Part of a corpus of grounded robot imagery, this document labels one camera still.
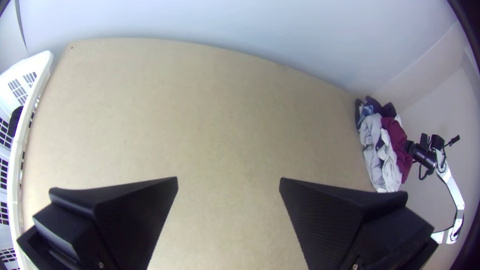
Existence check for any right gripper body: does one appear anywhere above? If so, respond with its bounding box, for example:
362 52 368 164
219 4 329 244
404 139 439 169

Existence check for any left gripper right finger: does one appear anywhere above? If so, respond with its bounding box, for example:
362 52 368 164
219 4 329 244
278 176 440 270

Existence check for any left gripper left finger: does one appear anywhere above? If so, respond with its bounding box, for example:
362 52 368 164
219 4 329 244
16 176 179 270

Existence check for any maroon t-shirt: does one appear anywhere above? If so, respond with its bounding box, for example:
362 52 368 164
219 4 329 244
380 116 415 185

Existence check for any heap of clothes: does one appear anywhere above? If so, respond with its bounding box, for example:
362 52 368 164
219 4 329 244
353 95 405 194

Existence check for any black garment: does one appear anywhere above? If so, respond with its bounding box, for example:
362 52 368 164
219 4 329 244
7 105 25 138

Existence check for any white laundry basket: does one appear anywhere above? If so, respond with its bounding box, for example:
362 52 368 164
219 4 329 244
0 50 55 270

